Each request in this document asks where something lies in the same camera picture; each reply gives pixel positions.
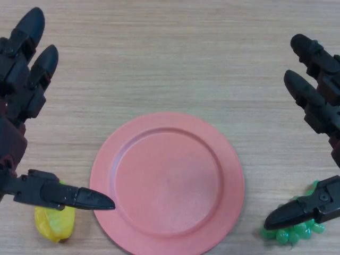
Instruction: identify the green grapes bunch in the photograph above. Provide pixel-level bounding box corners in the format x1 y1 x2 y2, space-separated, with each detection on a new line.
259 180 326 245

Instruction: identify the pink round plate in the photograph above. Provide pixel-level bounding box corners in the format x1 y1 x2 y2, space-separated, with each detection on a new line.
89 111 245 253

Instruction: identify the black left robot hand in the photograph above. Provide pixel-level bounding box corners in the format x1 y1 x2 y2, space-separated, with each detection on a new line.
0 6 116 212

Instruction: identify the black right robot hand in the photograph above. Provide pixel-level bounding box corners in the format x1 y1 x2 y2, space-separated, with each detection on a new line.
263 33 340 231

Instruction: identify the yellow starfruit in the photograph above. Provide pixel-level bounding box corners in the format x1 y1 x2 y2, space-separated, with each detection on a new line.
33 180 78 244

